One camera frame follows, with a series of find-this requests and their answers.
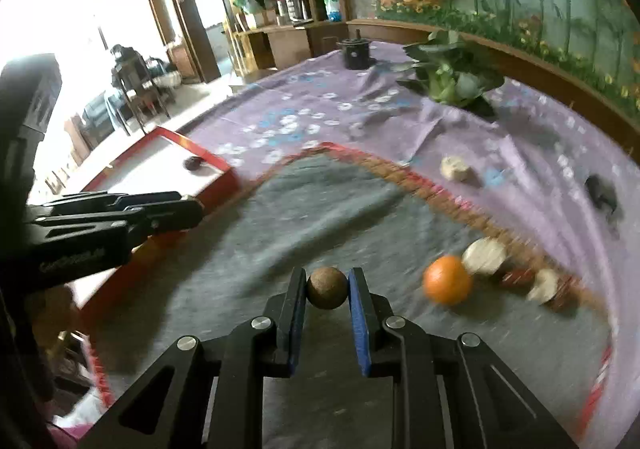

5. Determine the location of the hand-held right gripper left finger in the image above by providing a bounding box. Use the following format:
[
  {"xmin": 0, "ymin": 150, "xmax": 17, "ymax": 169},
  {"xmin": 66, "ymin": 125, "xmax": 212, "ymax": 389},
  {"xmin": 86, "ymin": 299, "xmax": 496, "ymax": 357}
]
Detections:
[{"xmin": 72, "ymin": 267, "xmax": 308, "ymax": 449}]

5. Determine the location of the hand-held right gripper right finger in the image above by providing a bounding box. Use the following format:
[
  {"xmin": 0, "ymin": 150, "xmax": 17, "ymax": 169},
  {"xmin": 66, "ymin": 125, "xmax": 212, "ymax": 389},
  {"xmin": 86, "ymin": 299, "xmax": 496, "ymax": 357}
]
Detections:
[{"xmin": 348, "ymin": 267, "xmax": 586, "ymax": 449}]

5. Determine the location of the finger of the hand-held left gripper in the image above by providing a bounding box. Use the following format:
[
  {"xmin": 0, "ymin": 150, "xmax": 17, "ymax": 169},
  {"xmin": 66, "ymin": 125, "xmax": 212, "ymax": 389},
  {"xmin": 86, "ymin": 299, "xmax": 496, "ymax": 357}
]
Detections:
[
  {"xmin": 31, "ymin": 196, "xmax": 205, "ymax": 251},
  {"xmin": 42, "ymin": 190, "xmax": 184, "ymax": 216}
]

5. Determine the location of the brown sapodilla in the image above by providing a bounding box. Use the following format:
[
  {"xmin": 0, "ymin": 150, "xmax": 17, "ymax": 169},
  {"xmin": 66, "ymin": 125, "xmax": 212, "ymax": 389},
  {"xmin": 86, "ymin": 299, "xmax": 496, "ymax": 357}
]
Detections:
[{"xmin": 306, "ymin": 266, "xmax": 349, "ymax": 311}]

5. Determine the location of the red rimmed white tray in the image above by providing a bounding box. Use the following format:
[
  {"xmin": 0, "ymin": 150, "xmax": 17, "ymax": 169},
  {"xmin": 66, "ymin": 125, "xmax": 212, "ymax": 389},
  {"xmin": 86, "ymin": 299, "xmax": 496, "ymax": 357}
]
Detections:
[{"xmin": 30, "ymin": 126, "xmax": 242, "ymax": 330}]

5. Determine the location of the orange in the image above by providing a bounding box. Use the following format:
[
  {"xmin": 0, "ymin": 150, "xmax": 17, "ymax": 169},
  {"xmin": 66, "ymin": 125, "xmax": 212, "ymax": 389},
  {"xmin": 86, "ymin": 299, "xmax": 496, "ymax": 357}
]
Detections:
[{"xmin": 422, "ymin": 255, "xmax": 474, "ymax": 306}]

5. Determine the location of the dark metal stand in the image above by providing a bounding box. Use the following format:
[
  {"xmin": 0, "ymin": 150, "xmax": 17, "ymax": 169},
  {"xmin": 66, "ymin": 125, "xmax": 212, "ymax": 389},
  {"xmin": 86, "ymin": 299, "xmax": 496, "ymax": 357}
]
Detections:
[{"xmin": 107, "ymin": 43, "xmax": 173, "ymax": 135}]

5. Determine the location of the grey felt mat red trim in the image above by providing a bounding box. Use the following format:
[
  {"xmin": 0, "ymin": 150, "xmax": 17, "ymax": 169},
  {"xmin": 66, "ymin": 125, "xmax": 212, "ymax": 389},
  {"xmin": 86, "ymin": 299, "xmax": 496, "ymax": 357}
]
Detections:
[{"xmin": 82, "ymin": 142, "xmax": 618, "ymax": 449}]

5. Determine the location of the large pale beige chunk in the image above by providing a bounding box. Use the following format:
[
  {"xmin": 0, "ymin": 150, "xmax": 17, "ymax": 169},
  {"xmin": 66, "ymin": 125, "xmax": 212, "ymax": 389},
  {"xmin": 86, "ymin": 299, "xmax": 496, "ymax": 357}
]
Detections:
[{"xmin": 461, "ymin": 237, "xmax": 507, "ymax": 277}]

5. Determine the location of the wooden cabinet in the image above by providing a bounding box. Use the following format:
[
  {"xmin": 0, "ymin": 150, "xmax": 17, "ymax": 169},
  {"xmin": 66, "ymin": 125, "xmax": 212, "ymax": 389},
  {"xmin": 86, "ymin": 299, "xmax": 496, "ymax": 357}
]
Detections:
[{"xmin": 220, "ymin": 0, "xmax": 640, "ymax": 150}]

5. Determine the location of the pink cloth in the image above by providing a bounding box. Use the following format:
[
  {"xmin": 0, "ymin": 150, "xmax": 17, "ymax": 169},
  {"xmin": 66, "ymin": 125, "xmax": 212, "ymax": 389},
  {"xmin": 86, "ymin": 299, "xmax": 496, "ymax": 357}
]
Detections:
[{"xmin": 47, "ymin": 409, "xmax": 101, "ymax": 449}]

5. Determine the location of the black pot with lid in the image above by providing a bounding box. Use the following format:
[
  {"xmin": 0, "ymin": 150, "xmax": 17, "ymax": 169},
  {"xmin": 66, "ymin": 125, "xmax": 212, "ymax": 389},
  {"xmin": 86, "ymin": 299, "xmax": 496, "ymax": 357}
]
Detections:
[{"xmin": 336, "ymin": 29, "xmax": 377, "ymax": 70}]

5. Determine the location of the green leafy potted plant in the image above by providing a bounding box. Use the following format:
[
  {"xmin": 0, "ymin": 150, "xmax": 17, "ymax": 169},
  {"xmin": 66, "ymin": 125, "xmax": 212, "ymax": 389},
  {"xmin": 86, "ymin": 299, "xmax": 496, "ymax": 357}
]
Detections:
[{"xmin": 397, "ymin": 29, "xmax": 506, "ymax": 119}]

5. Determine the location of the black box device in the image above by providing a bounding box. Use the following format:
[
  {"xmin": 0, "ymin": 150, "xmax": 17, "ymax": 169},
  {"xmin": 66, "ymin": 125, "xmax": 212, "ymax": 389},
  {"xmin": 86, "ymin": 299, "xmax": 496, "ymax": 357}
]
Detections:
[{"xmin": 584, "ymin": 175, "xmax": 623, "ymax": 220}]

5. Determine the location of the wooden door frame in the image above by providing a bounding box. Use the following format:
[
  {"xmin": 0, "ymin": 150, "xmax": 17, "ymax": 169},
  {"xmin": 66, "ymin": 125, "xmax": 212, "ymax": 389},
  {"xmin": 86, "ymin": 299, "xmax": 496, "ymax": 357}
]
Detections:
[{"xmin": 142, "ymin": 0, "xmax": 221, "ymax": 85}]

